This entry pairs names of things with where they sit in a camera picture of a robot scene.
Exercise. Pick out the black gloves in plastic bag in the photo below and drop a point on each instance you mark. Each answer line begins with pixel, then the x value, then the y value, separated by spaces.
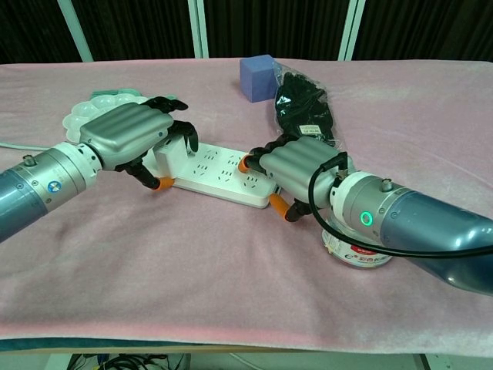
pixel 304 108

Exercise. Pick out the left black grey robot hand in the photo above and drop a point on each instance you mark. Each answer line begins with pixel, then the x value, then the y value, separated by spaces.
pixel 127 131

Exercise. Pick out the slanted white frame post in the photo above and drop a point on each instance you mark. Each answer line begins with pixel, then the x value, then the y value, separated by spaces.
pixel 75 31

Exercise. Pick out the mint green brush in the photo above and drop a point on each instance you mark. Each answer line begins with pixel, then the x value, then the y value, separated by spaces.
pixel 111 92

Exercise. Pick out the left blue silver robot arm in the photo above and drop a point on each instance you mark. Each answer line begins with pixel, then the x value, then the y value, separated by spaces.
pixel 34 189

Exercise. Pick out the double white frame post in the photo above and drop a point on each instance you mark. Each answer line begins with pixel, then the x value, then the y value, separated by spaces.
pixel 198 27

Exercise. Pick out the right blue silver robot arm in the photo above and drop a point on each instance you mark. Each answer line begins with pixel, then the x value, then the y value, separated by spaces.
pixel 416 227

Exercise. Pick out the clear jar of binder clips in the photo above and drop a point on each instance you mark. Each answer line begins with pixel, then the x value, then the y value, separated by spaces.
pixel 358 256

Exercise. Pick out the teal cloth under pink cloth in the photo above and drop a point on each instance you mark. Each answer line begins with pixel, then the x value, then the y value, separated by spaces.
pixel 77 344

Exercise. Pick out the white plug adapter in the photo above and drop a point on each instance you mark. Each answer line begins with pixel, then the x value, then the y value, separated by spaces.
pixel 171 160

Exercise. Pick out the white flower paint palette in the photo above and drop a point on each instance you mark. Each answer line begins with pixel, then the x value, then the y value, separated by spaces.
pixel 82 112

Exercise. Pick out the right black grey robot hand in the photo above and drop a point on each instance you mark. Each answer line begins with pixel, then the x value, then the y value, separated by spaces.
pixel 296 165

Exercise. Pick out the pink table cloth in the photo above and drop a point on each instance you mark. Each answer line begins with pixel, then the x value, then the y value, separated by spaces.
pixel 192 270

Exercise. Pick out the white power strip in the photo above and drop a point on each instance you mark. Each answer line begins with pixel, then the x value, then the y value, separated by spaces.
pixel 219 173

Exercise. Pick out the purple foam cube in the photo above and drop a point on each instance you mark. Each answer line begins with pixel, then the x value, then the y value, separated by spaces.
pixel 256 79

